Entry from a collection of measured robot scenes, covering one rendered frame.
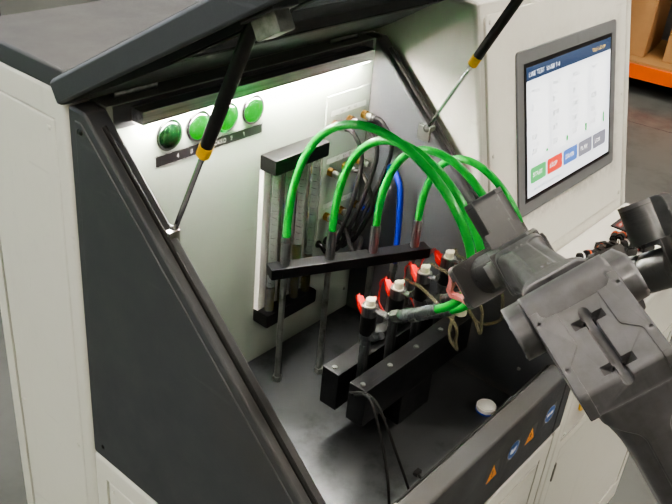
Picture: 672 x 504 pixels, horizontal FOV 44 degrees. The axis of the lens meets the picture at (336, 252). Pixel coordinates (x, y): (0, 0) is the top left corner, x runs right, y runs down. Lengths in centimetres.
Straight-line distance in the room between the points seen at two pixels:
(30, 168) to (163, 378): 39
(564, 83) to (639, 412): 131
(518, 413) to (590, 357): 88
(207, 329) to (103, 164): 27
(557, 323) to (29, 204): 98
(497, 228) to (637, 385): 51
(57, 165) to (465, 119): 75
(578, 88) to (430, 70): 43
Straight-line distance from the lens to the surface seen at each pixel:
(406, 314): 136
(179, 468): 138
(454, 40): 160
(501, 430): 147
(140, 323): 128
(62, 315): 148
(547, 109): 183
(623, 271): 69
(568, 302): 68
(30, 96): 133
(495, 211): 111
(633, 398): 64
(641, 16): 662
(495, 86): 164
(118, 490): 160
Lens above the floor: 190
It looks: 30 degrees down
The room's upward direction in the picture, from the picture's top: 6 degrees clockwise
